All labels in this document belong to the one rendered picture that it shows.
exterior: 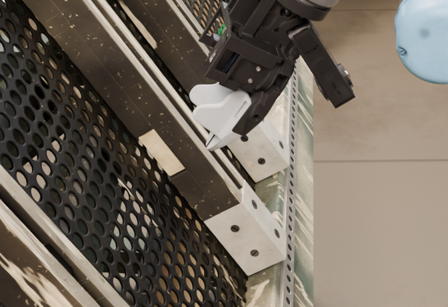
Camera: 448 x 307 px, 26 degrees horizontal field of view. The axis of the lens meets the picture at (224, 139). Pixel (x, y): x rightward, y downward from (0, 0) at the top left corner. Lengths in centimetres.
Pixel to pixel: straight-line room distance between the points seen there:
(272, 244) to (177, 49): 36
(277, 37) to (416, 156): 248
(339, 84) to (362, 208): 216
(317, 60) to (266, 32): 6
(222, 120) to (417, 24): 30
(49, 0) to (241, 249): 48
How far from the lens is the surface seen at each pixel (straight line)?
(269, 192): 168
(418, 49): 80
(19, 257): 96
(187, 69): 161
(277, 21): 97
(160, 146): 140
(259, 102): 99
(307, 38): 98
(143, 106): 136
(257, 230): 147
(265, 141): 167
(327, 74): 100
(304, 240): 168
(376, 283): 288
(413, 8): 80
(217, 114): 102
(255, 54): 96
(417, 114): 368
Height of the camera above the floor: 189
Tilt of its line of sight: 33 degrees down
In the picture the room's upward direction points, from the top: straight up
